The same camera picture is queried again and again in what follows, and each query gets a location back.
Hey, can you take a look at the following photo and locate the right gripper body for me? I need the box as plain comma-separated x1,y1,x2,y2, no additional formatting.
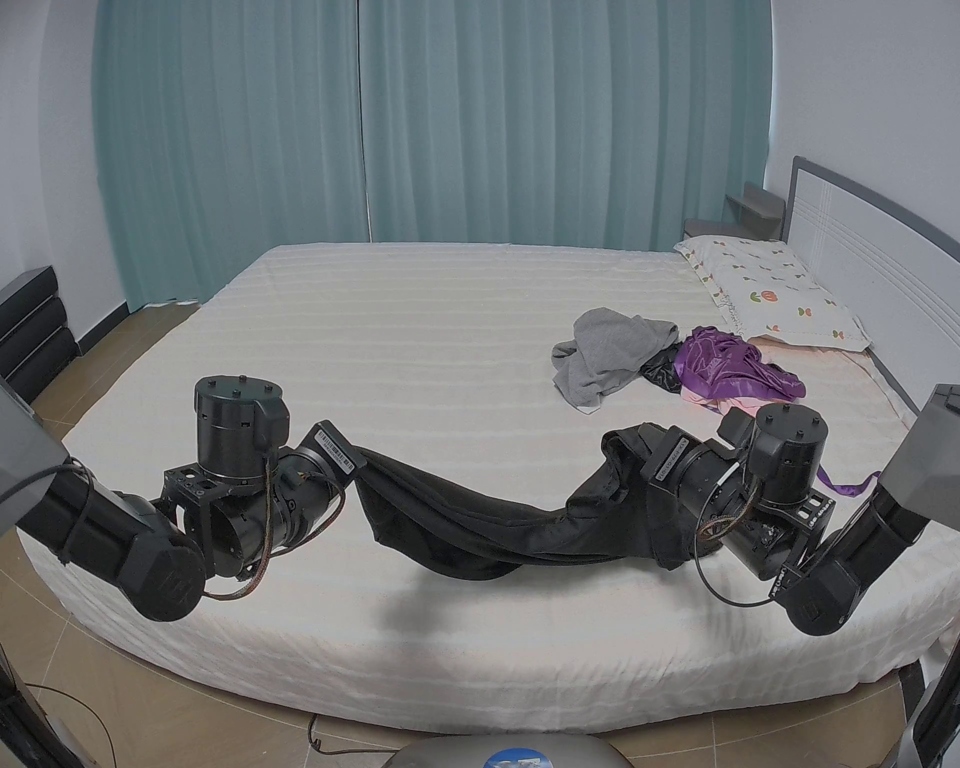
641,427,756,546

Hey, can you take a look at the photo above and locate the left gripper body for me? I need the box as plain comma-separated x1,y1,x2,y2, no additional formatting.
213,420,358,579

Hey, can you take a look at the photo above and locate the black T-shirt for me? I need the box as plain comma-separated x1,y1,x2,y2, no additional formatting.
352,423,721,583

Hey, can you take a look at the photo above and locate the bed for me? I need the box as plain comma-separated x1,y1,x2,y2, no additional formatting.
15,156,960,732

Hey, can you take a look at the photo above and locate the pink garment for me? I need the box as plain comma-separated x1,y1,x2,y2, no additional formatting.
682,390,760,415

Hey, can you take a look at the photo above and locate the purple satin garment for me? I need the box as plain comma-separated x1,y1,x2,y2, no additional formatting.
672,324,883,501

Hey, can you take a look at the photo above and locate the shiny black garment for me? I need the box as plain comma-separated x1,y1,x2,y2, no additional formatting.
641,346,686,397

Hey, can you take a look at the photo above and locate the grey garment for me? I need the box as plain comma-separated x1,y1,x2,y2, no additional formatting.
551,307,681,414

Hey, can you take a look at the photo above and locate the pale pink pillow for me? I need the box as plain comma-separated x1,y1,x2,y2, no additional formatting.
750,335,876,369

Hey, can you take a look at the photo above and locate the white printed pillow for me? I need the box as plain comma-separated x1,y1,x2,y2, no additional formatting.
673,234,873,353

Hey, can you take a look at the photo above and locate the grey bedside table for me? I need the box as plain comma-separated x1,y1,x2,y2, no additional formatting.
684,182,786,243

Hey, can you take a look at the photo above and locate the black chest of drawers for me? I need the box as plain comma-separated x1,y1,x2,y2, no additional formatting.
0,266,81,406

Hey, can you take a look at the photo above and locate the blue-green curtain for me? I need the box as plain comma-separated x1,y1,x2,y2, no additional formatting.
360,0,774,253
91,0,373,316

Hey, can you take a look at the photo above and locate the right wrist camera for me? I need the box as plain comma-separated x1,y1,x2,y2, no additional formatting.
716,411,757,455

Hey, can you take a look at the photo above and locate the black cable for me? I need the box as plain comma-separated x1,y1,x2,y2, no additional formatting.
306,712,393,759

